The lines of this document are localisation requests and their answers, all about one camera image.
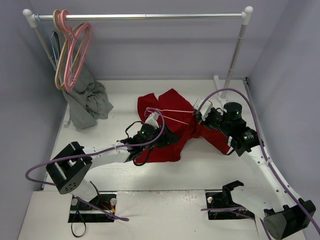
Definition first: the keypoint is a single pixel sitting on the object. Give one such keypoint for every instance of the blue wire hanger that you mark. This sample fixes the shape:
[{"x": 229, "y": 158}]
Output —
[{"x": 50, "y": 42}]

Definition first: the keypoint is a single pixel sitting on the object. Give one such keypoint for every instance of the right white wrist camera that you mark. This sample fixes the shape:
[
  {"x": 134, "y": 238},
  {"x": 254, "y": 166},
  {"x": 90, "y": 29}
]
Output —
[{"x": 204, "y": 110}]

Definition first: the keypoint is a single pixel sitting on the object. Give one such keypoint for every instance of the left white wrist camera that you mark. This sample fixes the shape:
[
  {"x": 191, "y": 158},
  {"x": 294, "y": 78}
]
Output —
[{"x": 152, "y": 119}]

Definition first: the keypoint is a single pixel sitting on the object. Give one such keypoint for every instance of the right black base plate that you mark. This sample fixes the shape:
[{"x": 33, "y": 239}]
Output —
[{"x": 221, "y": 210}]

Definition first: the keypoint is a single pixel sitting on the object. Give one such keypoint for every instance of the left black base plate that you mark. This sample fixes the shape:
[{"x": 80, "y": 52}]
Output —
[{"x": 89, "y": 214}]

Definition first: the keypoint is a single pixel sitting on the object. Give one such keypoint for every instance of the tan plastic hanger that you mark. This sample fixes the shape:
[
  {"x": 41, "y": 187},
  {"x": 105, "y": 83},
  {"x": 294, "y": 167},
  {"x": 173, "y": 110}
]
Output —
[{"x": 74, "y": 50}]

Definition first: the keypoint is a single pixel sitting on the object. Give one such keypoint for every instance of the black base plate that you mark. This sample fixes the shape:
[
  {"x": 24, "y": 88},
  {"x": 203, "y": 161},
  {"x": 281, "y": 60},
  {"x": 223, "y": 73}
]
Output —
[
  {"x": 89, "y": 214},
  {"x": 221, "y": 210}
]

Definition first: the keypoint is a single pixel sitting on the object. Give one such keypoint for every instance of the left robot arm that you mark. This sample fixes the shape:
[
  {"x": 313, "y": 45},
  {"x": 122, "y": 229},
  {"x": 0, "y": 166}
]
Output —
[{"x": 69, "y": 175}]

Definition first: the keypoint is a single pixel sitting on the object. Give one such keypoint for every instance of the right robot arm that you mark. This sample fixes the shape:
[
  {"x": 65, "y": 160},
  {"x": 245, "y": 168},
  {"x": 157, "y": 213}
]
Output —
[{"x": 282, "y": 210}]

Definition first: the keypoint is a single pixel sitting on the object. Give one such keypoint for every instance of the red t shirt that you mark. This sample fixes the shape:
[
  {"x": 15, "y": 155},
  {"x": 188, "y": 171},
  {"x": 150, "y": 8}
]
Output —
[{"x": 179, "y": 118}]

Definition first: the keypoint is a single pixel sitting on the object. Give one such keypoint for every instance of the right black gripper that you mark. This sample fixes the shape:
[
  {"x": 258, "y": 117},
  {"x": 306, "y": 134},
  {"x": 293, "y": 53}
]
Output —
[{"x": 208, "y": 119}]

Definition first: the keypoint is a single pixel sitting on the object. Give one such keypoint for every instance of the white metal clothes rack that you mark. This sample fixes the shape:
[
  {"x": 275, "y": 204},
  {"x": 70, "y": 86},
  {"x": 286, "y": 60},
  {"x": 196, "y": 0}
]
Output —
[{"x": 245, "y": 17}]

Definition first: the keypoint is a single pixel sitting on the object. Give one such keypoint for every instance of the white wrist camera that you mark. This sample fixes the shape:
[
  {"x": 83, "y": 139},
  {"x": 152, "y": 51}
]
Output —
[
  {"x": 204, "y": 110},
  {"x": 152, "y": 119}
]

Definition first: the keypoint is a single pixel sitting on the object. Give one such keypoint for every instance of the pink plastic hanger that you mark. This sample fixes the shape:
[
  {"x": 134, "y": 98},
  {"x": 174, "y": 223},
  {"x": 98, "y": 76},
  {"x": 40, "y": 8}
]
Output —
[
  {"x": 75, "y": 57},
  {"x": 72, "y": 52}
]

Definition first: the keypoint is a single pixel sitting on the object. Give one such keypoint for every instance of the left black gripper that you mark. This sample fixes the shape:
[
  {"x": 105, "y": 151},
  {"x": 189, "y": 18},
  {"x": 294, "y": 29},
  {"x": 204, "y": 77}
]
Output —
[{"x": 166, "y": 135}]

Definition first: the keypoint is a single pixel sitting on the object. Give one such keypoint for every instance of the grey t shirt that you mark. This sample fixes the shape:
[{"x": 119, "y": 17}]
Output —
[{"x": 88, "y": 101}]

